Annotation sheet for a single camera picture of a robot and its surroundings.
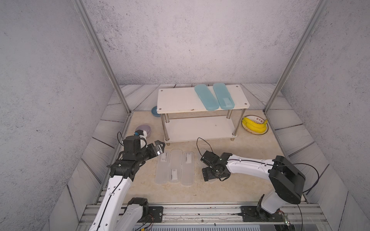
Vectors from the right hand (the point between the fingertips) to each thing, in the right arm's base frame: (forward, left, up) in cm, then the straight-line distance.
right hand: (212, 176), depth 85 cm
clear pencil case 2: (+7, +22, -2) cm, 23 cm away
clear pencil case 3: (+5, +14, -2) cm, 15 cm away
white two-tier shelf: (+47, +18, -1) cm, 51 cm away
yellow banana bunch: (+34, -36, +2) cm, 49 cm away
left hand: (+8, +27, +20) cm, 35 cm away
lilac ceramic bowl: (+33, +46, +5) cm, 57 cm away
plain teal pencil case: (+32, +3, +32) cm, 45 cm away
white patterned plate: (+45, -40, -2) cm, 60 cm away
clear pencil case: (+5, +30, -1) cm, 30 cm away
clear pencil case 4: (-1, +6, +17) cm, 18 cm away
